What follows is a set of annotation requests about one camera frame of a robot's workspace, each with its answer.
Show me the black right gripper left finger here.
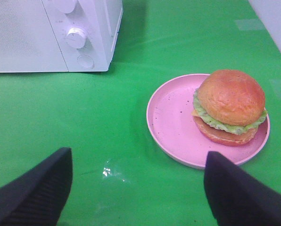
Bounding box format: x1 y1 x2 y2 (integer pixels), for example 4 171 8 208
0 147 73 226

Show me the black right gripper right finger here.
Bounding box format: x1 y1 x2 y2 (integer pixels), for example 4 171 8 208
204 151 281 226

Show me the burger with lettuce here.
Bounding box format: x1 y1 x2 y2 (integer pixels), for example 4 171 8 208
192 69 267 146

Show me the pink speckled plate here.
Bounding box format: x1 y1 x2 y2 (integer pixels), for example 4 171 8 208
146 73 270 170

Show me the round microwave door button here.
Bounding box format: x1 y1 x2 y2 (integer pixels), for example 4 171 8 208
77 55 94 68

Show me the white microwave door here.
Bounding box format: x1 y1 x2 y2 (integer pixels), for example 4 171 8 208
0 0 67 73

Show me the clear tape patch front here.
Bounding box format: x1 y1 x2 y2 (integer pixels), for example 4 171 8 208
101 158 129 183

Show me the white microwave oven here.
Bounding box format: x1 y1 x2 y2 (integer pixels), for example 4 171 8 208
0 0 124 73

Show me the lower white microwave knob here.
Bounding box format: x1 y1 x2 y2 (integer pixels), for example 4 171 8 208
66 27 87 49

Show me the white microwave knob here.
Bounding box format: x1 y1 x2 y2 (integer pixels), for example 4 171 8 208
42 0 78 14
66 27 87 49

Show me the upper white microwave knob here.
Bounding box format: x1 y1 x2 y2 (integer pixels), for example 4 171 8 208
42 0 78 14

